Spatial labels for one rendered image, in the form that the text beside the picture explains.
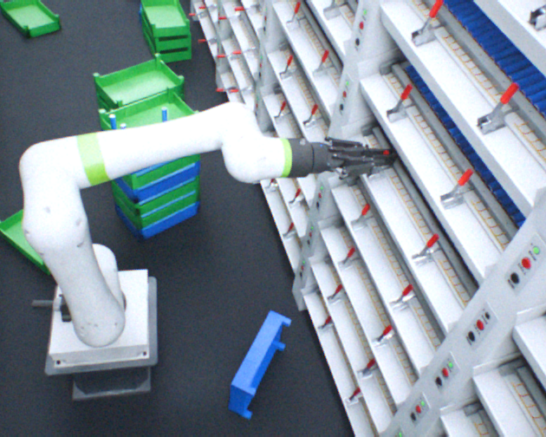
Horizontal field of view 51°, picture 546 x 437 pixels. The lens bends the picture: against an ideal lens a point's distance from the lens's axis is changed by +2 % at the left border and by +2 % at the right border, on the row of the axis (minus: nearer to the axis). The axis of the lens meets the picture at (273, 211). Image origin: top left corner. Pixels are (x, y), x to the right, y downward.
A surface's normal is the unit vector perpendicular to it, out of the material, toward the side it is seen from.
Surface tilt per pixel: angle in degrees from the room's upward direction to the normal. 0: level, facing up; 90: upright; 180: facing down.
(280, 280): 0
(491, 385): 20
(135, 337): 1
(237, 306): 0
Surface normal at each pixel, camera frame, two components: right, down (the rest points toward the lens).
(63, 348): 0.10, -0.66
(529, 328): -0.24, -0.56
